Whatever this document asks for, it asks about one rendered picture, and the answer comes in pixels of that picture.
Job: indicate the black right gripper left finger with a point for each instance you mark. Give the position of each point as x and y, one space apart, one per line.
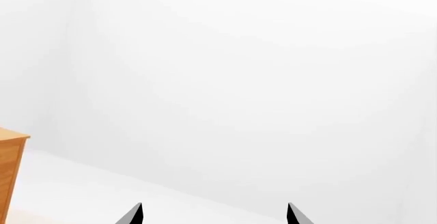
134 216

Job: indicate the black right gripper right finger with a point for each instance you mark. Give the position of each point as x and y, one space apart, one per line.
296 216

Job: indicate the light wooden cabinet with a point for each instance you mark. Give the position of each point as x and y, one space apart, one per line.
8 162

